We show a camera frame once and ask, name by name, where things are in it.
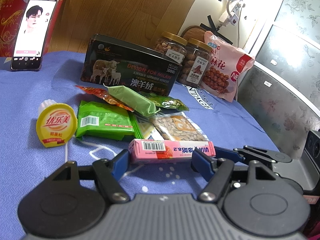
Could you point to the dark green snack packet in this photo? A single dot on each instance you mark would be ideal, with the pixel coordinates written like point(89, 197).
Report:
point(170, 103)

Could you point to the floral frosted glass panel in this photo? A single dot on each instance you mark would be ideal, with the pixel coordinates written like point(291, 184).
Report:
point(287, 80)

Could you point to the orange-red snack packet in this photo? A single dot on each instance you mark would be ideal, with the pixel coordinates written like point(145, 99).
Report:
point(100, 92)

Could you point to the pink fried dough bag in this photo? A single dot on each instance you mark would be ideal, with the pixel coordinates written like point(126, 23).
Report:
point(225, 65)

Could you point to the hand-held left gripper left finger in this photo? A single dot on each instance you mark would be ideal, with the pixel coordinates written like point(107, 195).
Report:
point(121, 163)

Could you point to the pink candy box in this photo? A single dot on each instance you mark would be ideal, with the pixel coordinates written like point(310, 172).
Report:
point(160, 150)

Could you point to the green wafer packet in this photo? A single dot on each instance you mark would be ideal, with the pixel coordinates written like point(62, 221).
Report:
point(105, 120)

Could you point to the blue printed tablecloth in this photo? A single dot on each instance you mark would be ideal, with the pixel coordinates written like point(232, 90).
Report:
point(25, 92)

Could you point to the gold-lid jar of pecans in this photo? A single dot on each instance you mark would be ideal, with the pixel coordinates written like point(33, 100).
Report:
point(192, 55)

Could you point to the red gold-patterned biscuit box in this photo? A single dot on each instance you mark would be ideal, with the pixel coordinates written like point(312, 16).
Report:
point(7, 30)

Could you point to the yellow-lid jelly cup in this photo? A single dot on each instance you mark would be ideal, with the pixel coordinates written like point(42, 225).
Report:
point(56, 122)

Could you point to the black rectangular tin box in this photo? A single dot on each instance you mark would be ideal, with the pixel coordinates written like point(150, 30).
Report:
point(140, 57)

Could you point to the gold-lid jar of nuts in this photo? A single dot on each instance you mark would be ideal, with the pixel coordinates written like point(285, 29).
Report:
point(170, 45)

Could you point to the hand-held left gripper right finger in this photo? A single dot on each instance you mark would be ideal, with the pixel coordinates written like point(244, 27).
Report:
point(201, 163)

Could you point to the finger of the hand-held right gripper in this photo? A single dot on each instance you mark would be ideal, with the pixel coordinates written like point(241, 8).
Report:
point(262, 155)

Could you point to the small white yellow packet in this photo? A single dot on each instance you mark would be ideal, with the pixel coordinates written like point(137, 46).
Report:
point(145, 128)

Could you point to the light green wrapped bar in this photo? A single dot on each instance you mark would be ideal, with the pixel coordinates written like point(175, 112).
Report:
point(130, 98)

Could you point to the white power strip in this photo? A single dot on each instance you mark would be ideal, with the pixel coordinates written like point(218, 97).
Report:
point(235, 10)

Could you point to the smartphone with lit screen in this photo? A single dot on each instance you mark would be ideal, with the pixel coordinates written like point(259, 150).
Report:
point(32, 30)

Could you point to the clear seed packet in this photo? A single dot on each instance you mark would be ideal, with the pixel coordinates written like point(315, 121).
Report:
point(180, 127)

